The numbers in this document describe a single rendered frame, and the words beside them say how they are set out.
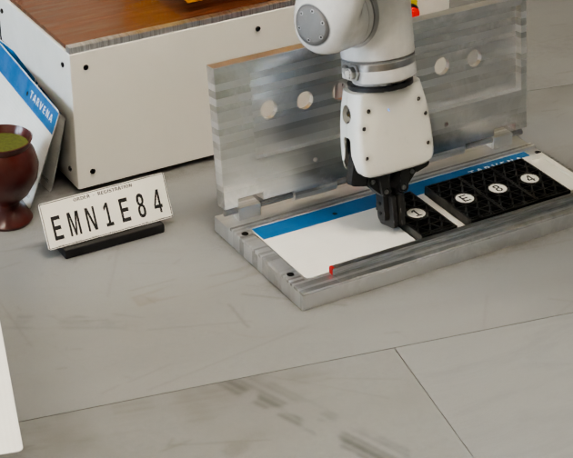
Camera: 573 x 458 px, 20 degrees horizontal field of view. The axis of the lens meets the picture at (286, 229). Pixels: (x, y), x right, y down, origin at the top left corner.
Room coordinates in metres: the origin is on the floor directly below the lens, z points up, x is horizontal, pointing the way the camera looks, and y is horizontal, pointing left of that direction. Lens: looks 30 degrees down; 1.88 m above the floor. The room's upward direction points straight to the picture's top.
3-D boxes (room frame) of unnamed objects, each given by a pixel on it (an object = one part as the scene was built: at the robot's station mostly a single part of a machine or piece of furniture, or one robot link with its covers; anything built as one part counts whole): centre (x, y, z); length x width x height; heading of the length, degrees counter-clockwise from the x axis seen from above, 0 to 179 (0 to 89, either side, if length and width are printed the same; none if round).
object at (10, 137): (1.74, 0.34, 0.96); 0.09 x 0.09 x 0.11
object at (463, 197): (1.74, -0.21, 0.93); 0.10 x 0.05 x 0.01; 30
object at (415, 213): (1.70, -0.15, 0.93); 0.10 x 0.05 x 0.01; 30
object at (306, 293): (1.74, -0.16, 0.92); 0.44 x 0.21 x 0.04; 120
